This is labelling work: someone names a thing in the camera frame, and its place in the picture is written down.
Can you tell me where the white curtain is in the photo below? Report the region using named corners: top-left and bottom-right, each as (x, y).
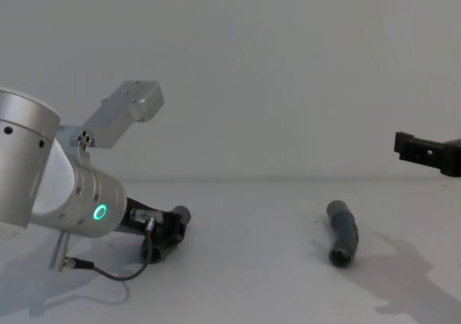
top-left (0, 0), bottom-right (461, 184)

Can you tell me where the thin white wire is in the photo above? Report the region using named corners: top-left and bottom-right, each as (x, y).
top-left (70, 282), bottom-right (131, 305)

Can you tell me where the thin dark gripper cable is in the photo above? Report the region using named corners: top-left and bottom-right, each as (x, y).
top-left (63, 208), bottom-right (160, 280)

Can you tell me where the white table cloth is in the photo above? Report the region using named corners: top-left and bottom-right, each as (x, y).
top-left (0, 179), bottom-right (461, 324)

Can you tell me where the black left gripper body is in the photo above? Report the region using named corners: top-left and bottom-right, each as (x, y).
top-left (114, 196), bottom-right (174, 240)

